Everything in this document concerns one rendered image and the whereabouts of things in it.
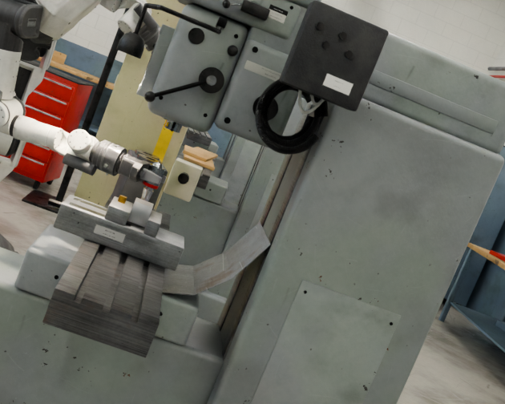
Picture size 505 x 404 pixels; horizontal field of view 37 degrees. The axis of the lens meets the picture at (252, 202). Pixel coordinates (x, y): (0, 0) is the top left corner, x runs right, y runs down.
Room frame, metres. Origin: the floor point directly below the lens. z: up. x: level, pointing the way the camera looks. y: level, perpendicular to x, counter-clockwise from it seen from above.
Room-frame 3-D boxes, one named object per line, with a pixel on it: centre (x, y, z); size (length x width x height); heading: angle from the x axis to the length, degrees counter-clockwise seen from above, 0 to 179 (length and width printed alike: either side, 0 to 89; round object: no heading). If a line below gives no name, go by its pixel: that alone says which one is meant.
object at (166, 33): (2.18, 0.40, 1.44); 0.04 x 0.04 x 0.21; 8
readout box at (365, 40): (1.90, -0.05, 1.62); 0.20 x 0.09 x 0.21; 98
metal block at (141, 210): (2.09, 0.28, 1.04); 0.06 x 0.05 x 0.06; 8
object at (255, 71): (2.22, 0.10, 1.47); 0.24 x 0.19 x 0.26; 8
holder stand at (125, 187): (2.58, 0.39, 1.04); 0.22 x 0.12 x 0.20; 17
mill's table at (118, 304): (2.16, 0.29, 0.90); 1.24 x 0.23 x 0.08; 8
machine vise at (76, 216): (2.08, 0.31, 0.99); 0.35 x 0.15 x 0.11; 98
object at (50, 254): (2.19, 0.29, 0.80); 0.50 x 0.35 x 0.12; 98
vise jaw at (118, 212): (2.08, 0.33, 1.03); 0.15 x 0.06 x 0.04; 8
